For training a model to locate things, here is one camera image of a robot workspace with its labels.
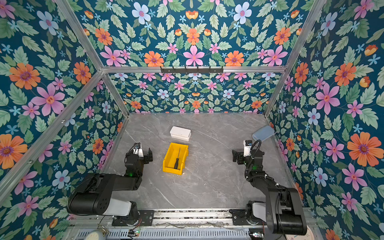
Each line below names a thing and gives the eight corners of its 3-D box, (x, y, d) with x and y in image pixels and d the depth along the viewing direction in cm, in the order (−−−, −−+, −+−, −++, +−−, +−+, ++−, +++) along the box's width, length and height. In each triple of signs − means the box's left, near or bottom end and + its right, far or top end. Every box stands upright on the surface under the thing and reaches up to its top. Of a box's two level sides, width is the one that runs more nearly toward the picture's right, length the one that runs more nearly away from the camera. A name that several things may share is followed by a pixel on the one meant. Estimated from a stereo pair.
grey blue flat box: (258, 143, 104) (259, 142, 102) (250, 136, 108) (251, 134, 106) (275, 133, 109) (276, 131, 108) (267, 126, 114) (268, 124, 112)
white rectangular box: (169, 137, 107) (168, 133, 104) (173, 129, 112) (172, 125, 108) (189, 141, 105) (188, 137, 101) (192, 133, 110) (192, 129, 106)
